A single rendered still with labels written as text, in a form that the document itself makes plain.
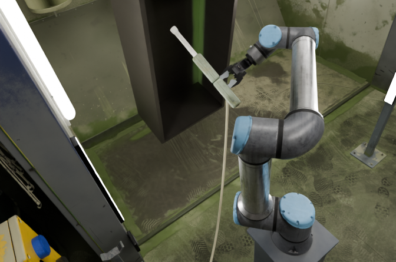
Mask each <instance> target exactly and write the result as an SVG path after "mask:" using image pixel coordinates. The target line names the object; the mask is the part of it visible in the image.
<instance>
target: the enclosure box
mask: <svg viewBox="0 0 396 262"><path fill-rule="evenodd" d="M111 4H112V7H113V12H114V17H115V21H116V24H117V29H118V33H119V36H120V41H121V46H122V49H123V53H124V57H125V61H126V66H127V70H128V74H129V77H130V82H131V86H132V90H133V94H134V99H135V102H136V106H137V111H138V114H139V116H140V117H141V118H142V119H143V121H144V122H145V123H146V124H147V126H148V127H149V128H150V129H151V130H152V132H153V133H154V135H155V136H156V137H157V138H158V139H159V141H160V142H161V143H162V144H164V143H165V142H167V141H168V140H170V139H172V138H173V137H175V136H177V135H178V134H180V133H181V132H183V131H185V130H187V129H188V128H190V127H192V126H193V125H195V124H197V123H198V122H200V121H201V120H203V119H205V118H206V117H208V116H210V115H211V114H213V113H214V112H216V111H218V110H220V109H221V108H223V107H224V106H225V99H224V97H223V96H222V95H221V93H220V92H219V91H218V90H217V89H216V88H215V86H214V85H213V83H211V82H210V81H209V79H208V78H207V77H206V76H205V74H204V73H203V72H202V71H201V70H200V68H199V67H198V66H197V65H196V64H195V63H194V61H193V56H192V55H191V53H190V52H189V51H188V50H187V49H186V47H185V46H184V45H183V44H182V43H181V42H180V40H179V39H178V38H177V37H176V36H175V34H173V33H172V32H171V31H170V29H171V28H172V27H173V26H175V27H176V28H177V29H178V31H179V32H180V34H181V35H182V36H183V37H184V39H185V40H186V41H187V42H188V43H189V44H190V46H191V47H192V48H193V49H194V50H195V51H196V53H197V54H199V53H201V54H202V55H203V57H204V58H205V59H206V61H207V62H208V63H209V64H210V65H211V66H212V68H213V69H214V70H215V71H216V72H217V73H218V74H219V76H220V75H221V73H222V72H223V70H224V69H225V68H226V67H228V66H229V64H230V56H231V50H232V41H233V32H234V27H235V18H236V9H237V0H111Z"/></svg>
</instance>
